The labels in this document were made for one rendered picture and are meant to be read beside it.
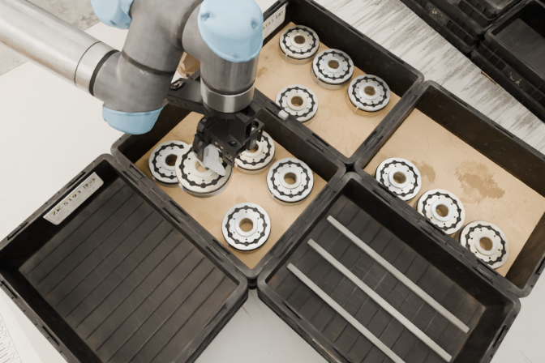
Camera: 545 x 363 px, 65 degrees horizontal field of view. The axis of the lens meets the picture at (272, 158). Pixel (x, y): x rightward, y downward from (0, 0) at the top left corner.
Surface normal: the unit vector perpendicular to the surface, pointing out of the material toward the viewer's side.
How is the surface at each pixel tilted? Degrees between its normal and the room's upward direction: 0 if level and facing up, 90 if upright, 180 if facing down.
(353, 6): 0
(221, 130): 8
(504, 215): 0
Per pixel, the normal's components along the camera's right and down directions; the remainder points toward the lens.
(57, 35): 0.18, -0.31
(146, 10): -0.44, 0.24
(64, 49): 0.01, 0.00
